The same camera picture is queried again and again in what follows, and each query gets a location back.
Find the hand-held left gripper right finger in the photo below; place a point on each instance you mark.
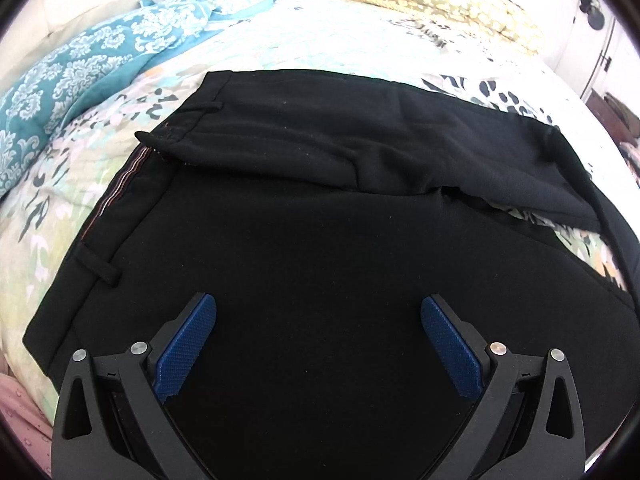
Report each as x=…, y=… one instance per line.
x=452, y=347

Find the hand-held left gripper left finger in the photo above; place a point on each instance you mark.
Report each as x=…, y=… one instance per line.
x=186, y=347

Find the black pants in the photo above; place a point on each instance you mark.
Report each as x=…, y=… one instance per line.
x=320, y=240

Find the pink cloth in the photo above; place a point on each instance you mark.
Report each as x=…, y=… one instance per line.
x=20, y=410

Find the dark wooden furniture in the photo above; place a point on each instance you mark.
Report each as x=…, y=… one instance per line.
x=597, y=105

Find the teal damask pillow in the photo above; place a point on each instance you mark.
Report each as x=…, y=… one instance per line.
x=210, y=2
x=75, y=75

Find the white door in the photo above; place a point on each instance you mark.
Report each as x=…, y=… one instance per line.
x=575, y=45

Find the leaf print bedspread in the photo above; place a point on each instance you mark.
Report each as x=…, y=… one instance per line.
x=310, y=35

